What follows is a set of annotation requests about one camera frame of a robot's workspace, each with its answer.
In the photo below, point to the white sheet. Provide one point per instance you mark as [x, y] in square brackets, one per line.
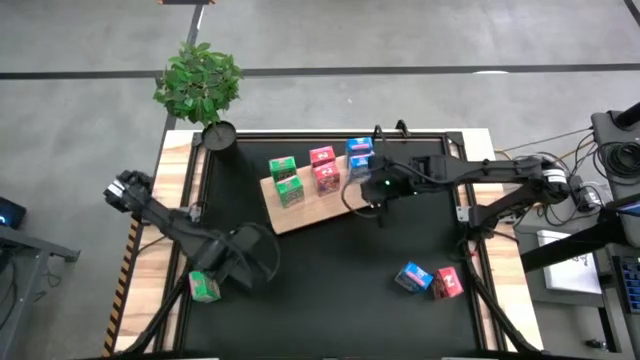
[570, 275]

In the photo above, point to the black frame strut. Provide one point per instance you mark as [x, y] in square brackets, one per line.
[160, 320]
[495, 310]

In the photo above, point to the red Froot Loops cereal box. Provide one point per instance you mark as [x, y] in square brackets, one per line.
[447, 283]
[326, 179]
[322, 156]

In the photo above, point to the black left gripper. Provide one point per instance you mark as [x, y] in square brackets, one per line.
[220, 252]

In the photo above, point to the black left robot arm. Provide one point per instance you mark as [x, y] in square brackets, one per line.
[170, 225]

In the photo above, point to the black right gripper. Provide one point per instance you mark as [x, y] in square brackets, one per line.
[400, 180]

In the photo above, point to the black pole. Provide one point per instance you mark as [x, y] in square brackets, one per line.
[630, 116]

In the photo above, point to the black power brick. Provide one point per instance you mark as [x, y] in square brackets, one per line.
[584, 195]

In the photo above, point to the wooden shelf with black frame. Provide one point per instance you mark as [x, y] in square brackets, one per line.
[310, 212]

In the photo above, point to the black slanted bar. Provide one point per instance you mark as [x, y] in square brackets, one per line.
[565, 250]

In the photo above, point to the dark blue screen device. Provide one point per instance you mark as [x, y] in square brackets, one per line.
[11, 212]

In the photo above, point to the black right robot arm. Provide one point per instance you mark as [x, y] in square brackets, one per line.
[490, 172]

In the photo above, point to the grey desk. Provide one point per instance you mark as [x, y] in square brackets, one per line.
[30, 245]

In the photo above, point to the yellow black hazard strip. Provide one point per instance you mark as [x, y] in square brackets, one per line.
[122, 285]

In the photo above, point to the green potted plant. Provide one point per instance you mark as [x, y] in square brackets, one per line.
[197, 85]

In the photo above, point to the black keypad with blue keys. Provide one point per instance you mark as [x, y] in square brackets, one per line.
[631, 282]

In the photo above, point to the green Apple Jacks cereal box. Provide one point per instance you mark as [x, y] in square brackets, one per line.
[205, 289]
[290, 191]
[282, 167]

